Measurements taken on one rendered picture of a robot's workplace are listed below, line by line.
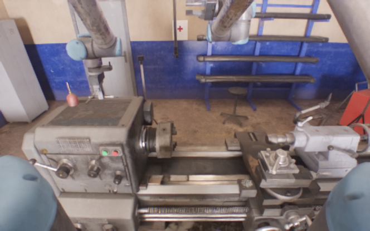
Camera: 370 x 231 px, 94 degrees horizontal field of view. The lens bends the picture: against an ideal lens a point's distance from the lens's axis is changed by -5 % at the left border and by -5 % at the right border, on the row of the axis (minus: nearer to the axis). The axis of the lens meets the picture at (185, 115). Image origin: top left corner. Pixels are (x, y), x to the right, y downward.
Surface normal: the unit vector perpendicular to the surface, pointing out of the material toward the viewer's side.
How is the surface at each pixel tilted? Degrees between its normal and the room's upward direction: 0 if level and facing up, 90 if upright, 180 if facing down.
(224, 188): 36
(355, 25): 93
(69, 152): 90
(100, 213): 32
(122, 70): 90
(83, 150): 90
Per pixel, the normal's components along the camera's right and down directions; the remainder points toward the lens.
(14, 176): 0.08, -0.86
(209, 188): 0.00, -0.40
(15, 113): 0.00, 0.50
